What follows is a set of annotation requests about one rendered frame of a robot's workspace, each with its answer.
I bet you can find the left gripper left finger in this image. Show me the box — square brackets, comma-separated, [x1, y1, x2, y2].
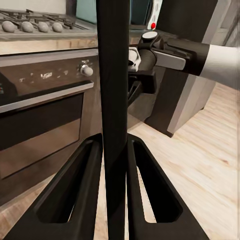
[3, 133, 104, 240]

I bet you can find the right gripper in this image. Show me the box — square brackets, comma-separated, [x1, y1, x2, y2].
[127, 56, 157, 107]

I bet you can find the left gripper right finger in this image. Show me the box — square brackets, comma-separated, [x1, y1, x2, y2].
[126, 133, 210, 240]

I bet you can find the poster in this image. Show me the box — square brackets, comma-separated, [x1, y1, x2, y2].
[96, 0, 130, 240]

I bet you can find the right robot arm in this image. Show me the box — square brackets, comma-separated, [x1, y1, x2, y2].
[127, 31, 240, 107]

